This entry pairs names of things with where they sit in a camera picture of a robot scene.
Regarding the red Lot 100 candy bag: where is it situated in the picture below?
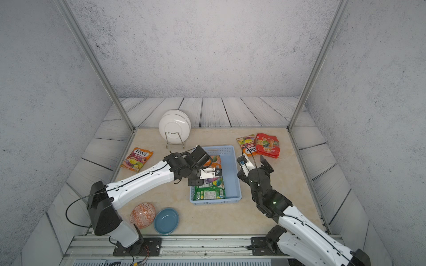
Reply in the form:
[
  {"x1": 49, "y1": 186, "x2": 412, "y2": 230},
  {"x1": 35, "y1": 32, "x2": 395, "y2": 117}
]
[{"x1": 256, "y1": 133, "x2": 280, "y2": 158}]

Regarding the blue ceramic bowl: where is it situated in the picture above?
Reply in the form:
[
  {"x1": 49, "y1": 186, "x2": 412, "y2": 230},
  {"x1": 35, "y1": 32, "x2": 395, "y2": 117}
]
[{"x1": 154, "y1": 208, "x2": 180, "y2": 235}]

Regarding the orange Fox's bag left wall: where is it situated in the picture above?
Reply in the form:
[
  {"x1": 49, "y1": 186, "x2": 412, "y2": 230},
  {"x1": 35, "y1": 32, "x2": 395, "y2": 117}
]
[{"x1": 121, "y1": 147, "x2": 154, "y2": 172}]

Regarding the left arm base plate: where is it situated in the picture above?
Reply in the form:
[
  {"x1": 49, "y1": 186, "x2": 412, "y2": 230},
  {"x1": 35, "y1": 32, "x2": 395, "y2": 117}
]
[{"x1": 113, "y1": 237, "x2": 162, "y2": 257}]

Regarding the light blue plastic basket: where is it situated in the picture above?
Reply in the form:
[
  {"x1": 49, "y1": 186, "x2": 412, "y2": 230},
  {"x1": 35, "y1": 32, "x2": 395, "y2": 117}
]
[{"x1": 190, "y1": 145, "x2": 242, "y2": 205}]

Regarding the aluminium corner post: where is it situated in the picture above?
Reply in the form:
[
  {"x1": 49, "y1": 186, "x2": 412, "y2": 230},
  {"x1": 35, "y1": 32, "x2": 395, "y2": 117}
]
[
  {"x1": 54, "y1": 0, "x2": 136, "y2": 133},
  {"x1": 287, "y1": 0, "x2": 349, "y2": 132}
]

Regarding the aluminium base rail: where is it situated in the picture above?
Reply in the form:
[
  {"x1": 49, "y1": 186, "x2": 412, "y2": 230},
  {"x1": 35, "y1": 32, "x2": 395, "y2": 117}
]
[{"x1": 61, "y1": 235, "x2": 299, "y2": 266}]

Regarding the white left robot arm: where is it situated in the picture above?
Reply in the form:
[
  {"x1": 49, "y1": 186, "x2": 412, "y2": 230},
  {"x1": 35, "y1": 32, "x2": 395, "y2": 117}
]
[{"x1": 87, "y1": 146, "x2": 223, "y2": 249}]

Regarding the green Fox's spring tea bag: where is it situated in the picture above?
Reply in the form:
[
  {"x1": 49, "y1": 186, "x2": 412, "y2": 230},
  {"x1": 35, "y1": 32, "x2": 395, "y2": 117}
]
[{"x1": 192, "y1": 177, "x2": 226, "y2": 201}]

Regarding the orange Fox's fruits bag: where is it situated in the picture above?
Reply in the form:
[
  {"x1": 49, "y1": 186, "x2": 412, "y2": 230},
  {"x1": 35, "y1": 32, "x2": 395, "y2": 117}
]
[
  {"x1": 204, "y1": 155, "x2": 222, "y2": 168},
  {"x1": 236, "y1": 134, "x2": 257, "y2": 157}
]

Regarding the left aluminium corner post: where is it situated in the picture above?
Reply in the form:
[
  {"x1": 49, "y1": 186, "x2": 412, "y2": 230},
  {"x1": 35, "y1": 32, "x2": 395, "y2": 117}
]
[{"x1": 54, "y1": 0, "x2": 136, "y2": 133}]

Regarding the right aluminium corner post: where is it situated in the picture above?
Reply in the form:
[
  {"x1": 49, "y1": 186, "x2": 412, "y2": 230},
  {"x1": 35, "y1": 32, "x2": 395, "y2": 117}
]
[{"x1": 287, "y1": 0, "x2": 349, "y2": 132}]

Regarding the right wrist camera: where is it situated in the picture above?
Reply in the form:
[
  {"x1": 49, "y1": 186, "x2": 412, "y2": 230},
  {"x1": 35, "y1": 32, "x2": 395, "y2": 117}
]
[{"x1": 236, "y1": 154, "x2": 255, "y2": 178}]

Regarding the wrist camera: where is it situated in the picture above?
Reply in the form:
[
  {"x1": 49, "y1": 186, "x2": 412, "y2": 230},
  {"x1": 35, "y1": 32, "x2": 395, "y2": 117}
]
[
  {"x1": 236, "y1": 154, "x2": 255, "y2": 178},
  {"x1": 184, "y1": 146, "x2": 211, "y2": 169}
]

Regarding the orange patterned bowl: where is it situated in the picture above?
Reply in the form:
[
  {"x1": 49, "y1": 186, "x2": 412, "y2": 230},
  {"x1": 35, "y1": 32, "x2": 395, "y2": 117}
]
[{"x1": 129, "y1": 202, "x2": 156, "y2": 229}]

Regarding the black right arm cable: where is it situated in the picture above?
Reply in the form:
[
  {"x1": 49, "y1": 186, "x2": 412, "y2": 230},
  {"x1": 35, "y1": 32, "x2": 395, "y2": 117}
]
[{"x1": 241, "y1": 145, "x2": 262, "y2": 184}]

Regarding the wire plate stand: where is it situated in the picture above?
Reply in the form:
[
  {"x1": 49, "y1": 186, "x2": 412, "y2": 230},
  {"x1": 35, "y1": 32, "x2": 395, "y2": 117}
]
[{"x1": 165, "y1": 132, "x2": 185, "y2": 148}]

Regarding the white plate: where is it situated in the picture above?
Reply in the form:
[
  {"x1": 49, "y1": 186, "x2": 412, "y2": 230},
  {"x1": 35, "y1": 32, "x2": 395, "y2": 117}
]
[{"x1": 159, "y1": 110, "x2": 191, "y2": 141}]

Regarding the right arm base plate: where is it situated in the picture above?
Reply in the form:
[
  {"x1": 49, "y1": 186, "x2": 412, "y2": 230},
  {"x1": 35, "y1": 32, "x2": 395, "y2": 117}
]
[{"x1": 246, "y1": 237, "x2": 275, "y2": 256}]

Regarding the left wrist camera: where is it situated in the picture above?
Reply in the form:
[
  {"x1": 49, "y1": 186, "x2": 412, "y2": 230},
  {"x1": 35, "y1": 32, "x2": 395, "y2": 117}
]
[{"x1": 184, "y1": 146, "x2": 211, "y2": 169}]

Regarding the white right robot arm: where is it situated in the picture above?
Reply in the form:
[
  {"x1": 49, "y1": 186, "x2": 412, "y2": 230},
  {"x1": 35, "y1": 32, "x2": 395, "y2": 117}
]
[{"x1": 236, "y1": 155, "x2": 371, "y2": 266}]

